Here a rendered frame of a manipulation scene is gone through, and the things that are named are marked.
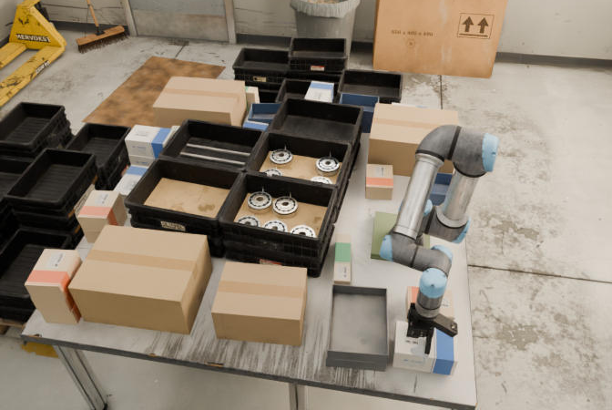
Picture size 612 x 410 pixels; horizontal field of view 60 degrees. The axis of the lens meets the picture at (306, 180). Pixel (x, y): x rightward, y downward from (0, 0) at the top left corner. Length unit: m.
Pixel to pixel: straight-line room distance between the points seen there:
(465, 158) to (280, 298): 0.77
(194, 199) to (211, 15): 3.17
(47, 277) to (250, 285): 0.69
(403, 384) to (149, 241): 1.02
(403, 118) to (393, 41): 2.22
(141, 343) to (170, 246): 0.35
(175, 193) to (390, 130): 1.01
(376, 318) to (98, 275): 0.98
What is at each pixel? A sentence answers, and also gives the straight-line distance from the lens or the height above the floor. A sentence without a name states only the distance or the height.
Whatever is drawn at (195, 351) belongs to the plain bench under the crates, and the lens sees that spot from 1.97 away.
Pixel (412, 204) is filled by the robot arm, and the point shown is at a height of 1.20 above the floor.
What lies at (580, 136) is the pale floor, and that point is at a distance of 4.42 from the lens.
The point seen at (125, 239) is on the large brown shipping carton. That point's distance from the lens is 2.09.
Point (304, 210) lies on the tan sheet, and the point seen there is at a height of 0.83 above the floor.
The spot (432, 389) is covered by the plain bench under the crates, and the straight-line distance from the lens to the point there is 1.90.
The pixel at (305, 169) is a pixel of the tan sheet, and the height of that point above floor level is 0.83.
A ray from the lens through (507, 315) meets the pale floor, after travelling 3.03.
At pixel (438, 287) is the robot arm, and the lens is 1.59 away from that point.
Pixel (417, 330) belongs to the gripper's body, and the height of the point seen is 0.91.
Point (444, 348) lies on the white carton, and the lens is 1.86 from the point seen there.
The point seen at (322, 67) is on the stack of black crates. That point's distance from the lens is 3.74.
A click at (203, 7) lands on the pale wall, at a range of 5.22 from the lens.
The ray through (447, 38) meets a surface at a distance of 4.77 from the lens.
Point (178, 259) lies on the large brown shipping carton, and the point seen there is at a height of 0.90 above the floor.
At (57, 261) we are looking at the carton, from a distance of 2.07.
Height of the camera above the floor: 2.35
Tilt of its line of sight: 41 degrees down
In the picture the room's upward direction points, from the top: 1 degrees counter-clockwise
